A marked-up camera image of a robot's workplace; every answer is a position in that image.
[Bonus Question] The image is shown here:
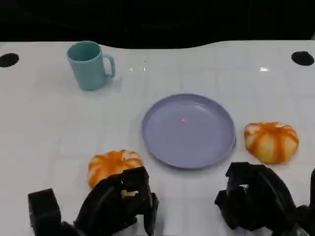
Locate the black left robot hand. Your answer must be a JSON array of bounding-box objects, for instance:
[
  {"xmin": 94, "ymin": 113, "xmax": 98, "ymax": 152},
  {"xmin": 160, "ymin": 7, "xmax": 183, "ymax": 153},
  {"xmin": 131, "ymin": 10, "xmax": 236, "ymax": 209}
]
[{"xmin": 73, "ymin": 166, "xmax": 160, "ymax": 236}]

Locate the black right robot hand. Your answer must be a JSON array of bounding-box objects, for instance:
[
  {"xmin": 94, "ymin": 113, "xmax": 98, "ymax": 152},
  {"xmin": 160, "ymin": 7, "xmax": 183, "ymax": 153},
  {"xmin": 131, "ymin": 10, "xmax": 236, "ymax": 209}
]
[{"xmin": 214, "ymin": 161, "xmax": 298, "ymax": 232}]

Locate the orange white toy bread roll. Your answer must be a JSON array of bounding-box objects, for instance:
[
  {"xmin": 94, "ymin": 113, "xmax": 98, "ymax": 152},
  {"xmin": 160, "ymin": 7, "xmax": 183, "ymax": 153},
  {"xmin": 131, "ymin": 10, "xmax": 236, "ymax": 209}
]
[
  {"xmin": 88, "ymin": 149, "xmax": 144, "ymax": 189},
  {"xmin": 244, "ymin": 121, "xmax": 300, "ymax": 165}
]

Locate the lilac plate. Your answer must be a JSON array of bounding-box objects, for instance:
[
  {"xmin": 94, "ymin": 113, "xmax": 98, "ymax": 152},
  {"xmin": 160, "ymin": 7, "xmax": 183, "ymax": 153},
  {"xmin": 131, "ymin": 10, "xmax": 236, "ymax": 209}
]
[{"xmin": 142, "ymin": 93, "xmax": 237, "ymax": 170}]

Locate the pale green mug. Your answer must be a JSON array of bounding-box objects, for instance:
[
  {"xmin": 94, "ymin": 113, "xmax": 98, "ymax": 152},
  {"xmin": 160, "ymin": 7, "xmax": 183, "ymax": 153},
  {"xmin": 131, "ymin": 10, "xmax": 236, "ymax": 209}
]
[{"xmin": 66, "ymin": 40, "xmax": 116, "ymax": 91}]

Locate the black table grommet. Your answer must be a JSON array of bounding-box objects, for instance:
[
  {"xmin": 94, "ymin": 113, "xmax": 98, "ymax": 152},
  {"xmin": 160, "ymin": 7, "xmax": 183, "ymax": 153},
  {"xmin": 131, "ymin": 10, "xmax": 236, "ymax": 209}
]
[
  {"xmin": 291, "ymin": 51, "xmax": 315, "ymax": 66},
  {"xmin": 0, "ymin": 53, "xmax": 20, "ymax": 68}
]

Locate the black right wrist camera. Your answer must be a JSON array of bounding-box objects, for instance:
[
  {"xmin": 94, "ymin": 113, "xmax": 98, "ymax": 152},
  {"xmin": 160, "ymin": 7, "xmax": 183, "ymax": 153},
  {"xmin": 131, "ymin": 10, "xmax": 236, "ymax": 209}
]
[{"xmin": 306, "ymin": 167, "xmax": 315, "ymax": 207}]

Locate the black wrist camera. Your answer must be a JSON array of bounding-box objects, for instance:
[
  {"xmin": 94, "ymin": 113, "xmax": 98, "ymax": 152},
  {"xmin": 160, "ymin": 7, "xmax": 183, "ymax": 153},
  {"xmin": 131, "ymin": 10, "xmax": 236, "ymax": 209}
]
[
  {"xmin": 27, "ymin": 188, "xmax": 63, "ymax": 236},
  {"xmin": 306, "ymin": 167, "xmax": 315, "ymax": 207}
]

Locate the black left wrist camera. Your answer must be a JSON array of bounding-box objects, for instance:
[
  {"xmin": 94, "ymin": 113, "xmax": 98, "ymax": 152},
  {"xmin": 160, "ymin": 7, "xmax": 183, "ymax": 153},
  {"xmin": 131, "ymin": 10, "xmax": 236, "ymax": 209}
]
[{"xmin": 27, "ymin": 188, "xmax": 63, "ymax": 236}]

